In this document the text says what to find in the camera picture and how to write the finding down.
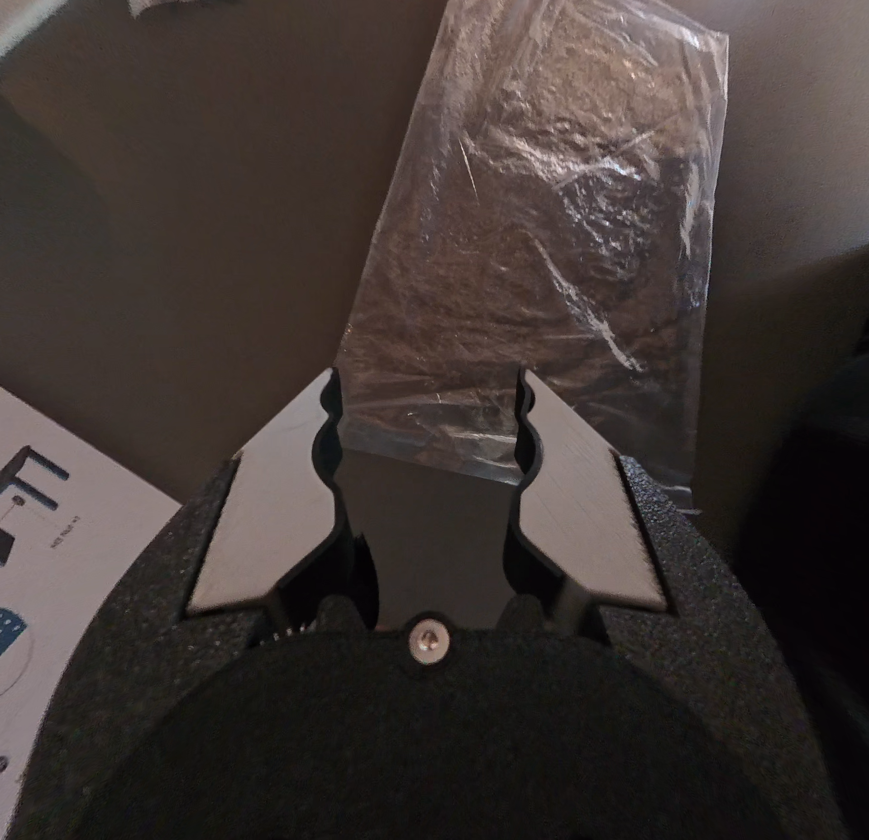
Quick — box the printed instruction manual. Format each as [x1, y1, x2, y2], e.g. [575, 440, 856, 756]
[0, 387, 183, 783]

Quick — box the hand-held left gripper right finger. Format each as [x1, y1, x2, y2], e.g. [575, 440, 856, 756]
[504, 364, 671, 612]

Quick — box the grey desk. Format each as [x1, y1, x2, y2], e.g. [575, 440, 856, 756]
[0, 0, 869, 651]

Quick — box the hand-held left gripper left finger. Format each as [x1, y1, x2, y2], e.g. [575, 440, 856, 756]
[185, 367, 357, 617]

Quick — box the clear plastic bag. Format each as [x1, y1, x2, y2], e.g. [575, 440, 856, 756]
[337, 0, 731, 512]

